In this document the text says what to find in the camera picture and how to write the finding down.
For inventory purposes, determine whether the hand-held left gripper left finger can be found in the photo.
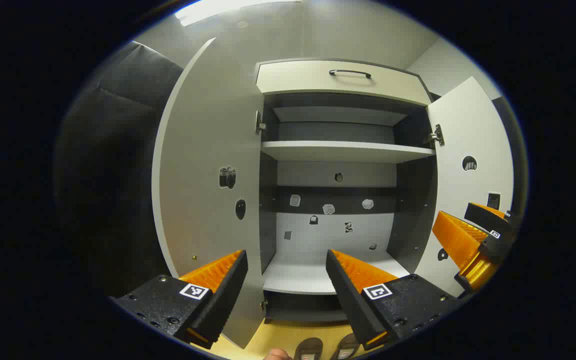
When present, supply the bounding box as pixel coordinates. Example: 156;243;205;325
109;249;249;350

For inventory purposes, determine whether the white shoe cabinet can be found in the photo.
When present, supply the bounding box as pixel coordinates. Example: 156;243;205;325
255;59;441;323

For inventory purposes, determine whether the black drawer handle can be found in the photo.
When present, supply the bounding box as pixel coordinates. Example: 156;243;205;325
329;69;372;79

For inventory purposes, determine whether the white door with camera sticker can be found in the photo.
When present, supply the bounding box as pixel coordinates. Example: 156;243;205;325
151;37;269;349

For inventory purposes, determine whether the black backdrop cloth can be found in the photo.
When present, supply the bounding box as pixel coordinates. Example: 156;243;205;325
55;41;185;306

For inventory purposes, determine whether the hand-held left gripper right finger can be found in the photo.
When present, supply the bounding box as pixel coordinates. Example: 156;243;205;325
325;249;461;351

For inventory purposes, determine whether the white cabinet shelf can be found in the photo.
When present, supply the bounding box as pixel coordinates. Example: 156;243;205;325
260;140;437;165

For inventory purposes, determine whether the white cabinet drawer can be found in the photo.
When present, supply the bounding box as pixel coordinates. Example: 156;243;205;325
255;60;431;107

